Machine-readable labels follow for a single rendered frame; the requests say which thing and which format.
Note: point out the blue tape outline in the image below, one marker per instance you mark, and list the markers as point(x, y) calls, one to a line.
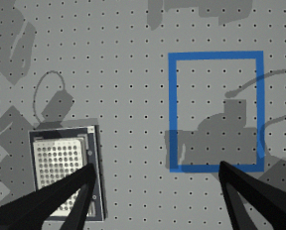
point(172, 57)

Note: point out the white well plate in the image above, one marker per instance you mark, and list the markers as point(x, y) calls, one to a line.
point(55, 159)

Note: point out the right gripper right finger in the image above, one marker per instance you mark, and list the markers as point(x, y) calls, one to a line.
point(268, 200)

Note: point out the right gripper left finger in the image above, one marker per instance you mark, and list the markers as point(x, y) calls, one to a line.
point(30, 211)

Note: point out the grey flat base plate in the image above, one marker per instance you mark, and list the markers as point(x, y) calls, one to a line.
point(74, 63)

